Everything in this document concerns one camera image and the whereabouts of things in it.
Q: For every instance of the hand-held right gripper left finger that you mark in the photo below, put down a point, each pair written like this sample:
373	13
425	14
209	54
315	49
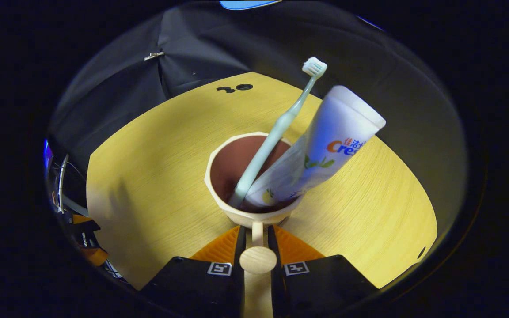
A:
240	240

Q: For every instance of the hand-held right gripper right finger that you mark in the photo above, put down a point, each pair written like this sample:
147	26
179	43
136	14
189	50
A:
273	238

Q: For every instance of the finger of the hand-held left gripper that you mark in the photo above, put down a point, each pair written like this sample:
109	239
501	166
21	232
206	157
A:
84	219
96	256

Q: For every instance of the pale green toothbrush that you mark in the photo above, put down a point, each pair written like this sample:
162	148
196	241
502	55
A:
276	132

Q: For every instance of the white toothpaste tube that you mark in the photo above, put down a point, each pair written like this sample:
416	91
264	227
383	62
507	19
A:
334	137

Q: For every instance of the wooden desktop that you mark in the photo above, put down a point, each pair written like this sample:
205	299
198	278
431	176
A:
148	168

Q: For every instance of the silver cloth clip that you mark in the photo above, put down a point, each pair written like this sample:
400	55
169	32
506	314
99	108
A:
153	55

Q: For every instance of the black backdrop cloth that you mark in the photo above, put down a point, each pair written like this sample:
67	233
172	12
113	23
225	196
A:
237	39

